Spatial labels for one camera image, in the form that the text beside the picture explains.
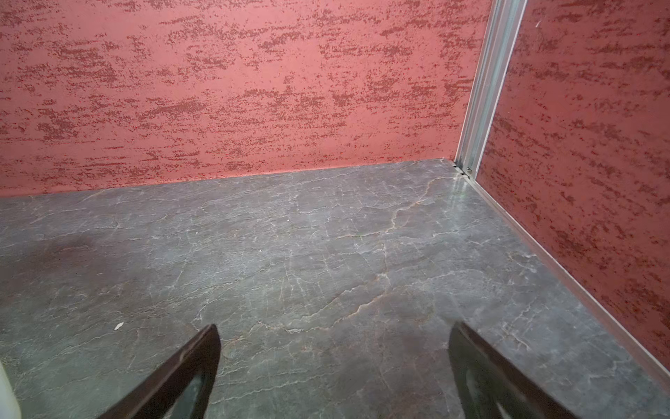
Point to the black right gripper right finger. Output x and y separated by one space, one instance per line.
490 386

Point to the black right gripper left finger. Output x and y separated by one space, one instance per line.
180 387

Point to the white plastic bag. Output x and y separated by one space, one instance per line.
9 407

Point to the aluminium right corner post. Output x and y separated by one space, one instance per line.
501 33

